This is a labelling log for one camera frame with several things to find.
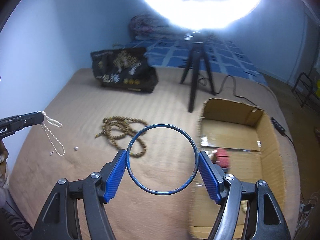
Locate black inline light controller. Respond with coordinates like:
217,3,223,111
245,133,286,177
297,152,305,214
271,118,286,136

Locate black ring light cable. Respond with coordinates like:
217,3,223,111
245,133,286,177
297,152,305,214
198,75,301,153

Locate black plum snack bag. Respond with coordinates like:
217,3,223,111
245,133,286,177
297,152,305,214
91,47,158,93

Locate white pearl necklace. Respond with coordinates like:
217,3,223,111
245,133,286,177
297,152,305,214
39,110,66,157

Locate white ring light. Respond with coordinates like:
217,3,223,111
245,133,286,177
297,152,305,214
144,0,261,31

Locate brown wooden bead necklace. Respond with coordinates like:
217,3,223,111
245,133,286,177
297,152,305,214
94,115,149,158

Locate brown cardboard box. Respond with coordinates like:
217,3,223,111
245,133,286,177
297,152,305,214
189,99,286,239

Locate left gloved hand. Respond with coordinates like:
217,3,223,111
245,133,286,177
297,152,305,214
0,141,9,207

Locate blue patterned bed sheet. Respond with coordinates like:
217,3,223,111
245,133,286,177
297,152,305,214
124,37,267,85

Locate dark blue bangle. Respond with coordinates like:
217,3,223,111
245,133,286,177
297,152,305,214
126,123,199,196

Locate black clothes rack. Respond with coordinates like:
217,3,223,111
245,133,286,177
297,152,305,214
291,72,319,113

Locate black tripod stand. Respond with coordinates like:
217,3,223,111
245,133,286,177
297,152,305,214
180,31,217,113

